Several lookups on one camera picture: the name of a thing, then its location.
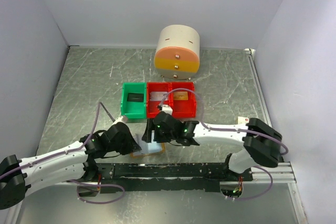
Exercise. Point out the green plastic bin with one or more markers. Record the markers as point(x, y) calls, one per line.
point(133, 110)

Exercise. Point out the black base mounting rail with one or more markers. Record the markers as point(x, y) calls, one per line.
point(169, 177)

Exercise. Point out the round three-drawer mini cabinet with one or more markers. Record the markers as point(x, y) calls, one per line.
point(177, 53)

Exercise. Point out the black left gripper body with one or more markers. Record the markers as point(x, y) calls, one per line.
point(123, 147)

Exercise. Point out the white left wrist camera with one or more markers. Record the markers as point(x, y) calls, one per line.
point(121, 119)

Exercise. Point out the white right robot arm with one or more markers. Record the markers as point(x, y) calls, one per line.
point(260, 143)

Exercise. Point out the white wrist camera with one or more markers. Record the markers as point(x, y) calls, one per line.
point(167, 109)
point(121, 119)

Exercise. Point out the red bin with gold card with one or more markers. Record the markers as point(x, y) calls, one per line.
point(184, 109)

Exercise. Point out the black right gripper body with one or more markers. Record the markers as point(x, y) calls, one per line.
point(166, 137)

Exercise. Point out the white red card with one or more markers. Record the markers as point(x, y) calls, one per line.
point(242, 120)

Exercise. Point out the aluminium frame rail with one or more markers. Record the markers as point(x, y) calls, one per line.
point(285, 171)

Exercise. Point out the red bin with silver card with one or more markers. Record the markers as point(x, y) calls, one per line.
point(151, 106)

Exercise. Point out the tan leather card holder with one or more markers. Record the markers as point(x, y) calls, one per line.
point(147, 149)

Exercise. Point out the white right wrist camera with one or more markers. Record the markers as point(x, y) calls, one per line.
point(167, 109)

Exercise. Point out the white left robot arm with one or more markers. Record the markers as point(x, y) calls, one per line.
point(77, 161)

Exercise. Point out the gold VIP card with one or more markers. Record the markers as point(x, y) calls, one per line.
point(180, 95)

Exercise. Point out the black card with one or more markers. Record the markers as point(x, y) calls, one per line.
point(135, 97)

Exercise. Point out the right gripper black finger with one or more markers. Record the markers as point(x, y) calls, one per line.
point(147, 136)
point(156, 135)

